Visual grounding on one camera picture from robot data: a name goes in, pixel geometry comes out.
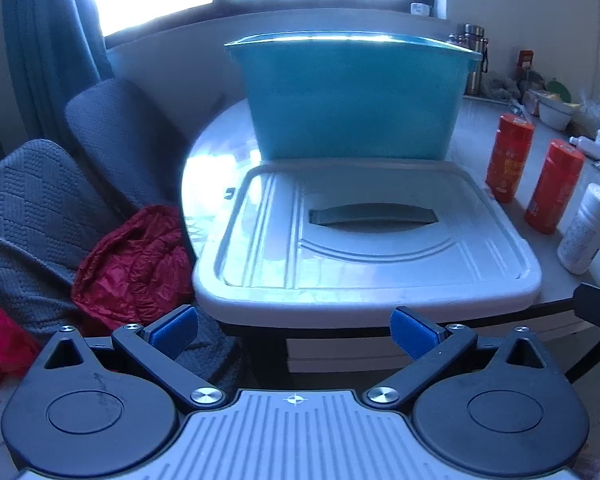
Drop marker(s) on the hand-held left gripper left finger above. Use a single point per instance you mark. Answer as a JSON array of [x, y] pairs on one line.
[[175, 331]]

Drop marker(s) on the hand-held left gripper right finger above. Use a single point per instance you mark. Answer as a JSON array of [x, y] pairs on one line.
[[412, 334]]

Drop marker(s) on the white plastic bottle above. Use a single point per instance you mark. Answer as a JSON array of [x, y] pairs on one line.
[[587, 230]]

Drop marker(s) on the red cylindrical canister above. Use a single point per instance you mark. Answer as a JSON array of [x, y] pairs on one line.
[[509, 160], [552, 187]]

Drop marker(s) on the teal plastic storage bin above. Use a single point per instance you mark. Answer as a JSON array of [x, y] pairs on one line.
[[350, 100]]

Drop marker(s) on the red jacket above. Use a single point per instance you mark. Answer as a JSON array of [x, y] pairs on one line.
[[135, 270]]

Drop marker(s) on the white plastic bin lid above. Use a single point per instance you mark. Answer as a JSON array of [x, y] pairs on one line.
[[380, 265]]

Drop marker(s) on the small white squeeze bottle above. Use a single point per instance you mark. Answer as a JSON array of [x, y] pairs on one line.
[[586, 145]]

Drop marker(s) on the red plastic bag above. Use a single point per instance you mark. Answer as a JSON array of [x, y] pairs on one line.
[[2, 345]]

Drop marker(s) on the grey fabric chair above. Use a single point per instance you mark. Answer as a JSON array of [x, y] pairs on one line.
[[35, 210], [120, 130]]

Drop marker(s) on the clear plastic bag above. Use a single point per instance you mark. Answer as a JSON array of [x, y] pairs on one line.
[[591, 109]]

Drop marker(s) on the white ribbed bowl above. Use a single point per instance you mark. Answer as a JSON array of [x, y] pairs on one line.
[[555, 112]]

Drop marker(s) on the clear plastic packet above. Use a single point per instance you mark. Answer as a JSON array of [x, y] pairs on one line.
[[518, 110]]

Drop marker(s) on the green round plate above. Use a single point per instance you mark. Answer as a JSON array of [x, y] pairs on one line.
[[558, 87]]

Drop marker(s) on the red box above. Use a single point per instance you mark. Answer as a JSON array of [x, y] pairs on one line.
[[525, 60]]

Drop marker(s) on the tall steel thermos flask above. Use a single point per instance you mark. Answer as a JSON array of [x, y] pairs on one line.
[[476, 57]]

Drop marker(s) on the blue curtain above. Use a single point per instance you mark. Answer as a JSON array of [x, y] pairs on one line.
[[50, 50]]

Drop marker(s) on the small white windowsill box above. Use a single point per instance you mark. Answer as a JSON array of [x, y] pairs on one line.
[[420, 8]]

